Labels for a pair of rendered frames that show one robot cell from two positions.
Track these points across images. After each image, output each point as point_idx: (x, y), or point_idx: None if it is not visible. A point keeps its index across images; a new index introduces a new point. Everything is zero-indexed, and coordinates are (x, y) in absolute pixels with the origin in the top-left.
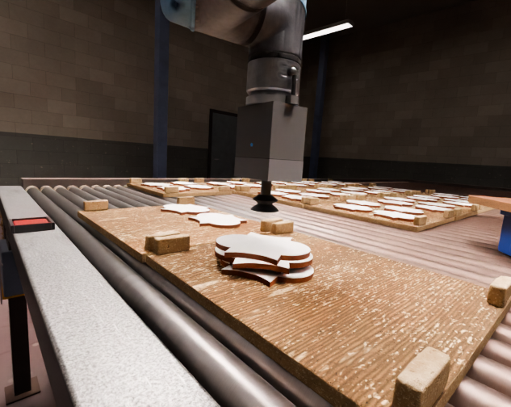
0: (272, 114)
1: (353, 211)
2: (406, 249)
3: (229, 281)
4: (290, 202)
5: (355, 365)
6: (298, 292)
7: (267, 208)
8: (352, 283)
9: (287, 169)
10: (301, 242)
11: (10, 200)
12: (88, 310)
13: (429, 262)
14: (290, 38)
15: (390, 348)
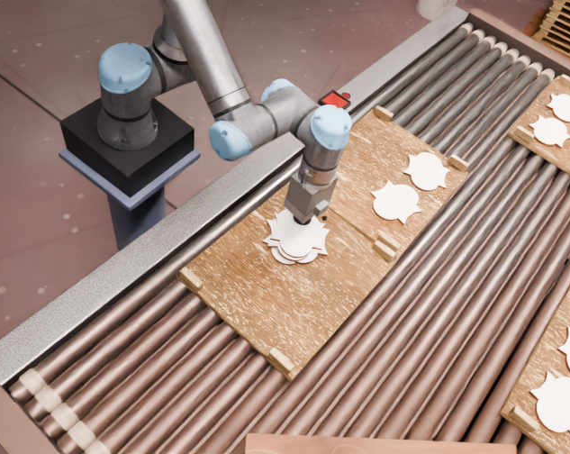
0: (290, 181)
1: (556, 349)
2: (405, 365)
3: (265, 224)
4: None
5: (204, 267)
6: (260, 255)
7: (295, 218)
8: (280, 284)
9: (294, 211)
10: (357, 266)
11: (401, 49)
12: (236, 181)
13: (369, 369)
14: (308, 155)
15: (217, 283)
